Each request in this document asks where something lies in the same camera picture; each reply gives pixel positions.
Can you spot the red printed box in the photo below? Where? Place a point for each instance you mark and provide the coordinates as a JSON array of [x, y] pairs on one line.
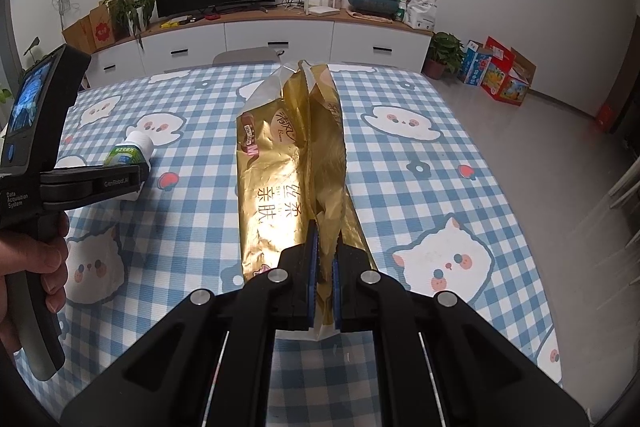
[[497, 67]]

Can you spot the white bottle with green label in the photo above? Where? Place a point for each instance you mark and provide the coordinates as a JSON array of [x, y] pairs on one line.
[[131, 147]]

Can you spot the blue printed box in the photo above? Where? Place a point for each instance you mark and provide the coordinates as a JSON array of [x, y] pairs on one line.
[[475, 62]]

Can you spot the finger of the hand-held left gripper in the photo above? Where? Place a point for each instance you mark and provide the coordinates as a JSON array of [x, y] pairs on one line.
[[90, 187]]

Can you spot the plain brown cardboard box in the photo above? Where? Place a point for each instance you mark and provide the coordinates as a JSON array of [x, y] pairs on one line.
[[77, 37]]

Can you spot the torn gold tissue wrapper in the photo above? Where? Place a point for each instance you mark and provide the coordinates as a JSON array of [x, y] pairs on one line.
[[285, 187]]

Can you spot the small red box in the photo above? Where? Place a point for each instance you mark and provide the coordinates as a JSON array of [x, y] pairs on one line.
[[606, 116]]

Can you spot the grey chair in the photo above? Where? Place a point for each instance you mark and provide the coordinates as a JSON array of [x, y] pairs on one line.
[[245, 57]]

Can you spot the white television cabinet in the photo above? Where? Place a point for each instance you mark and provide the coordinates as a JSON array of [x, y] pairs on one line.
[[300, 39]]

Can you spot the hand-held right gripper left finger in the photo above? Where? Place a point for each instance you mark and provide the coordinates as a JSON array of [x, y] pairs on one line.
[[300, 287]]

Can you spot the blue checked tablecloth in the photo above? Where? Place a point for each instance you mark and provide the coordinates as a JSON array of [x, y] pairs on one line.
[[425, 187]]

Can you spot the open colourful cardboard box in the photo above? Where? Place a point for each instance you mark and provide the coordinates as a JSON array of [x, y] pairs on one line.
[[520, 84]]

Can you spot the white paper bag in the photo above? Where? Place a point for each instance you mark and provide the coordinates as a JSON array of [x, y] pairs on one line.
[[422, 14]]

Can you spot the person's left forearm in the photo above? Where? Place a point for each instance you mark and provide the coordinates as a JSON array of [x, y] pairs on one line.
[[5, 307]]

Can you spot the small potted green plant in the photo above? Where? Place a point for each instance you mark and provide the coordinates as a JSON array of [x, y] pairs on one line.
[[442, 49]]

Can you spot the small green bottle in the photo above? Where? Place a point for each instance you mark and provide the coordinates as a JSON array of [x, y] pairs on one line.
[[400, 11]]

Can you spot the yellow item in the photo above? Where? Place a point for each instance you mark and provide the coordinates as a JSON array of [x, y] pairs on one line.
[[170, 24]]

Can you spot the long-leaved potted plant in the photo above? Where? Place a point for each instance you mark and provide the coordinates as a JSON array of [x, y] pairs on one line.
[[127, 7]]

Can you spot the person's left hand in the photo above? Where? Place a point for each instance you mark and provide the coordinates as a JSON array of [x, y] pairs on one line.
[[25, 254]]

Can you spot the cardboard box with red print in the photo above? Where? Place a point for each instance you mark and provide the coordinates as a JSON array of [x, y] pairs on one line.
[[102, 24]]

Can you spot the white router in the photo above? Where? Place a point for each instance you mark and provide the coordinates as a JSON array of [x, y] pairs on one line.
[[322, 11]]

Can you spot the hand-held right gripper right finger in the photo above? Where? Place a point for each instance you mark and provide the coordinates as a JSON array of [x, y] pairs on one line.
[[355, 292]]

